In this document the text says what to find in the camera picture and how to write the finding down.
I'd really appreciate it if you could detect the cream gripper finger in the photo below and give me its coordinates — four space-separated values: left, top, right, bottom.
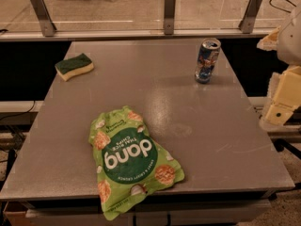
257 27 280 51

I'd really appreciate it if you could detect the green and yellow sponge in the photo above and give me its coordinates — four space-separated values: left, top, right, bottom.
55 54 94 81

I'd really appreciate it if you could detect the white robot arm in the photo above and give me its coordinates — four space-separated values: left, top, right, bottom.
257 4 301 130

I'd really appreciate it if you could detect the blue drink can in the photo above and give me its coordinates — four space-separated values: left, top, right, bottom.
195 38 221 84

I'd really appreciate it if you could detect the green Dang chips bag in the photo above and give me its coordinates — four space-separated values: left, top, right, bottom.
88 106 184 220

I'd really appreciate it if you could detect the right metal bracket post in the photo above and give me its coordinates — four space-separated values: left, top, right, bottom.
239 0 263 34

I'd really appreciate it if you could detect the metal bracket post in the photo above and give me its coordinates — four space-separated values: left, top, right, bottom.
239 0 263 34
164 0 176 35
30 0 56 37

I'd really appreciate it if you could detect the metal rail bar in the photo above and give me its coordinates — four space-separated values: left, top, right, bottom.
0 28 273 41

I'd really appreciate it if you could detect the middle metal bracket post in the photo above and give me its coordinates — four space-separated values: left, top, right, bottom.
164 0 176 35

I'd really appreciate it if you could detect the left metal bracket post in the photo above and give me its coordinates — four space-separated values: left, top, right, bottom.
30 0 56 37

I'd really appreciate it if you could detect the black cable at left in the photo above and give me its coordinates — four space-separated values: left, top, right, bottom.
0 100 37 121

